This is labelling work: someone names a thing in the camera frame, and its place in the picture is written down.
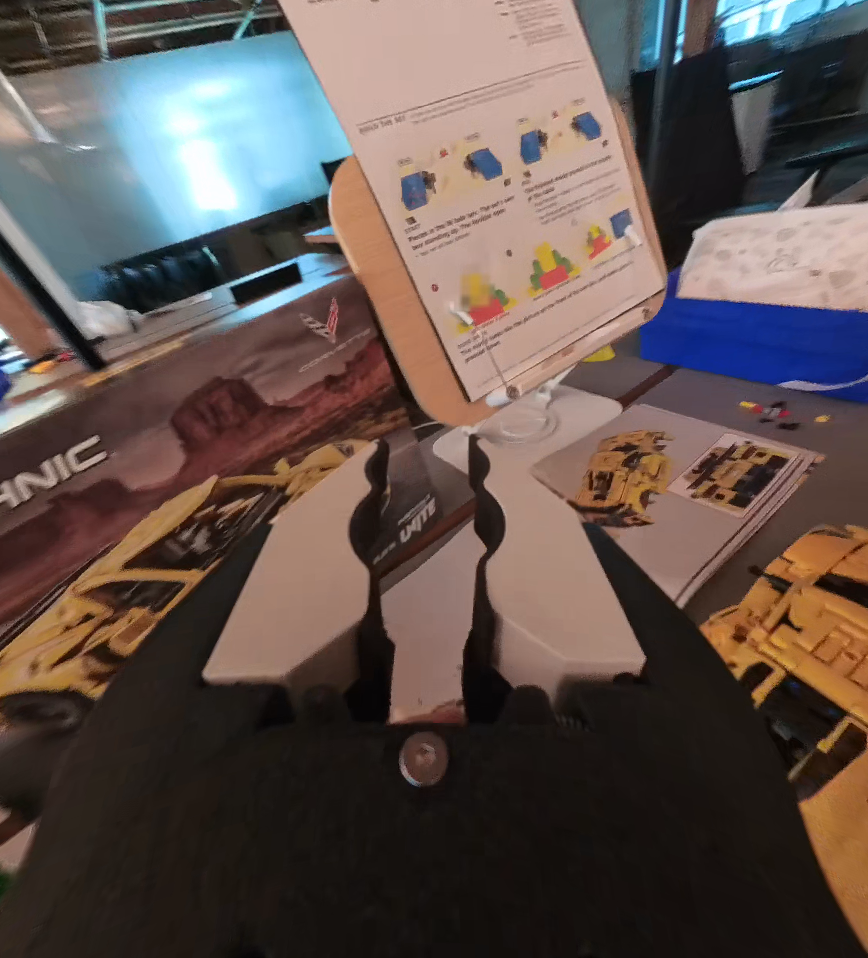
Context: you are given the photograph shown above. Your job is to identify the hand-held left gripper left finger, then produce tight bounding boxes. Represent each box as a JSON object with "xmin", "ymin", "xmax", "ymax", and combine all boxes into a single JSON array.
[{"xmin": 202, "ymin": 440, "xmax": 393, "ymax": 723}]

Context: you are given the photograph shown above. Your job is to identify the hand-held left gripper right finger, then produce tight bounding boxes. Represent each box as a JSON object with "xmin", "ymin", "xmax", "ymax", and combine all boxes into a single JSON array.
[{"xmin": 462, "ymin": 436, "xmax": 647, "ymax": 723}]

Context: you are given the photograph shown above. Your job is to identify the building instruction booklet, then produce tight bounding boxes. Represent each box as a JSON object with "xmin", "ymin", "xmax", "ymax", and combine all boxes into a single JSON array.
[{"xmin": 531, "ymin": 404, "xmax": 828, "ymax": 607}]

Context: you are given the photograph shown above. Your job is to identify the yellow toy brick car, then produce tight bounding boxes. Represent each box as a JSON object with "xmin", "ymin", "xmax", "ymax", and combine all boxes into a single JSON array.
[{"xmin": 699, "ymin": 524, "xmax": 868, "ymax": 952}]

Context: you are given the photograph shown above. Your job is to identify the grey desk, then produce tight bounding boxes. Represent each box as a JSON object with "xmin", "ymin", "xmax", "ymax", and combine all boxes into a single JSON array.
[{"xmin": 0, "ymin": 247, "xmax": 868, "ymax": 958}]

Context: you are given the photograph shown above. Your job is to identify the toy car set box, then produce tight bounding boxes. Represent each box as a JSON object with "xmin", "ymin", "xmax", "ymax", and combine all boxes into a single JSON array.
[{"xmin": 0, "ymin": 254, "xmax": 472, "ymax": 809}]

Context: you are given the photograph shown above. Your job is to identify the scattered small brick pieces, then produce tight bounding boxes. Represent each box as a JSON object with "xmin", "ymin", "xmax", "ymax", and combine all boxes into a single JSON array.
[{"xmin": 737, "ymin": 400, "xmax": 832, "ymax": 431}]

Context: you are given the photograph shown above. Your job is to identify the blue plastic bin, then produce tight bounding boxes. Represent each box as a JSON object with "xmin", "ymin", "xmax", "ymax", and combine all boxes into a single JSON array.
[{"xmin": 639, "ymin": 269, "xmax": 868, "ymax": 405}]

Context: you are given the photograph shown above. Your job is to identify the white printed paper bag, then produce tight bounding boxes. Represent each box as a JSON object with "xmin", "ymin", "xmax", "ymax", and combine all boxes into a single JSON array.
[{"xmin": 677, "ymin": 202, "xmax": 868, "ymax": 315}]

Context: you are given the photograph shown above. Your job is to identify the black office chair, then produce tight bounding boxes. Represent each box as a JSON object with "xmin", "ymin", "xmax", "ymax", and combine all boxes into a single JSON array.
[{"xmin": 628, "ymin": 45, "xmax": 742, "ymax": 248}]

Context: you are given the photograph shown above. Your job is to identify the dark metal pole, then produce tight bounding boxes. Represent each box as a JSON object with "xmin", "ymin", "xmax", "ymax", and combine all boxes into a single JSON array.
[{"xmin": 654, "ymin": 0, "xmax": 685, "ymax": 270}]

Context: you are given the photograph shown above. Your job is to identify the printed instruction sheet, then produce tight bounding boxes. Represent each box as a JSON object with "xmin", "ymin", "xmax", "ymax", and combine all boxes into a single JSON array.
[{"xmin": 277, "ymin": 0, "xmax": 667, "ymax": 401}]

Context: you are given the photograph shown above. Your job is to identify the wooden post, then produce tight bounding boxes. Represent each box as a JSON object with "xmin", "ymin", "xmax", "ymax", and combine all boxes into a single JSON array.
[{"xmin": 684, "ymin": 0, "xmax": 719, "ymax": 53}]

